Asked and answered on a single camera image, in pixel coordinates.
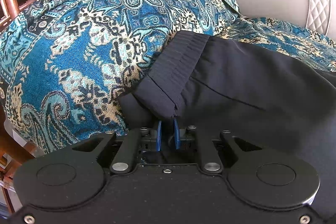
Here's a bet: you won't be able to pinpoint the black pants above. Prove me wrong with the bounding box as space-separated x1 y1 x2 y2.
118 31 335 217

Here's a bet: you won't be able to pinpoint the blue paisley sofa throw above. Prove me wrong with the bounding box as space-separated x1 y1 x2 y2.
1 0 335 153

